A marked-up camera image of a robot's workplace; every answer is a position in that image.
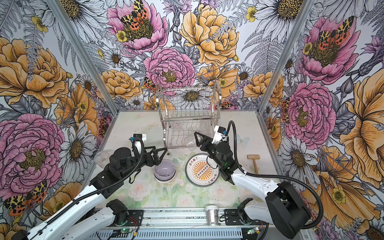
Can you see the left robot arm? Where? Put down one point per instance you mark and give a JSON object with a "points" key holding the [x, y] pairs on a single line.
{"points": [[122, 164]]}

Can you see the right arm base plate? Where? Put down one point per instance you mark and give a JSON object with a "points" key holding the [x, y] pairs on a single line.
{"points": [[231, 217]]}

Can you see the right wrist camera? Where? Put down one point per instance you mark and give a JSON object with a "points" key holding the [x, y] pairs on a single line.
{"points": [[220, 135]]}

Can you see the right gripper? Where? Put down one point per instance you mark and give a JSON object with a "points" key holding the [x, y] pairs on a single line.
{"points": [[205, 138]]}

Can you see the lavender bowl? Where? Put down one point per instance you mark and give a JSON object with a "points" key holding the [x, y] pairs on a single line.
{"points": [[165, 170]]}

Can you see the green rimmed white plate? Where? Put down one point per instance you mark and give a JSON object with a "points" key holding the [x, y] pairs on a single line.
{"points": [[203, 184]]}

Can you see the chrome two-tier dish rack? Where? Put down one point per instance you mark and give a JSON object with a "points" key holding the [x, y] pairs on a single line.
{"points": [[198, 104]]}

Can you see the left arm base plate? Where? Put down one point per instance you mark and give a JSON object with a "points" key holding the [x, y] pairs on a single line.
{"points": [[128, 218]]}

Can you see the pink patterned white plate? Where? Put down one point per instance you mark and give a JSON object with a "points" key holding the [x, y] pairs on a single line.
{"points": [[201, 167]]}

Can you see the green circuit board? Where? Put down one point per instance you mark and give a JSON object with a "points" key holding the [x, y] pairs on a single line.
{"points": [[128, 231]]}

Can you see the clear glass tumbler right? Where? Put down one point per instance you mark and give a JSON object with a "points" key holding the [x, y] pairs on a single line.
{"points": [[190, 142]]}

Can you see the white cylinder on rail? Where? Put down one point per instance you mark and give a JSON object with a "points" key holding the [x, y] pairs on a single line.
{"points": [[212, 215]]}

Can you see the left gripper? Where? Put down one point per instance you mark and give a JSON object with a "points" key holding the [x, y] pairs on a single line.
{"points": [[157, 160]]}

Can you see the aluminium front rail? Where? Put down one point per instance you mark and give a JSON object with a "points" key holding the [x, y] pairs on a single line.
{"points": [[194, 218]]}

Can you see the clear plastic cup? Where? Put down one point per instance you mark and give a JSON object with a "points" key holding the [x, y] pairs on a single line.
{"points": [[102, 159]]}

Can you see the small wooden mallet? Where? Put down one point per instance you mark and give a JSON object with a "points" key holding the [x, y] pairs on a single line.
{"points": [[255, 159]]}

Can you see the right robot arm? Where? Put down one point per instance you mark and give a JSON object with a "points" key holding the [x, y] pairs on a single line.
{"points": [[282, 205]]}

